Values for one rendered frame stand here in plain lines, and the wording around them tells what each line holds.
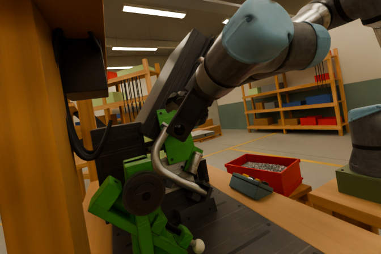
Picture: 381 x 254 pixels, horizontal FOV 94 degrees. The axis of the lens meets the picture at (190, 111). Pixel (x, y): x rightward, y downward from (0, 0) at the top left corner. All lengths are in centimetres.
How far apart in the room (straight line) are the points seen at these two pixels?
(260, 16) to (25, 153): 42
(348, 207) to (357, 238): 24
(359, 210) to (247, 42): 71
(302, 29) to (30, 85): 45
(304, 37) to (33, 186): 49
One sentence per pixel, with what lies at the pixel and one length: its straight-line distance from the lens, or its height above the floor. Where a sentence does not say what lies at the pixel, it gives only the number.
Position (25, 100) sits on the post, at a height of 132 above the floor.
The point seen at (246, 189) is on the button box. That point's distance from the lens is 76.
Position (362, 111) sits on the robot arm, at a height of 115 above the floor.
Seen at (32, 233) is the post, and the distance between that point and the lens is 46.
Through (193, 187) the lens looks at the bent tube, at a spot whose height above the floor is 99.
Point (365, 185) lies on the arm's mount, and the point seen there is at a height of 90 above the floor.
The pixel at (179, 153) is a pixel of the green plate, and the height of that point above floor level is 110.
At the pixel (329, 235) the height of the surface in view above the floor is 90.
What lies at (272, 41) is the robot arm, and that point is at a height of 131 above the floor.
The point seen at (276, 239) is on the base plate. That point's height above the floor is 90.
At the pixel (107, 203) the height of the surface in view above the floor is 112.
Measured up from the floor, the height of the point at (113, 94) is 181.
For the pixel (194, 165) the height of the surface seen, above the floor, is 106.
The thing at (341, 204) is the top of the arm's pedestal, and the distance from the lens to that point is 86.
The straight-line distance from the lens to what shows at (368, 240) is 63.
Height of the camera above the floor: 125
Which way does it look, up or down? level
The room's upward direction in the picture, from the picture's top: 10 degrees counter-clockwise
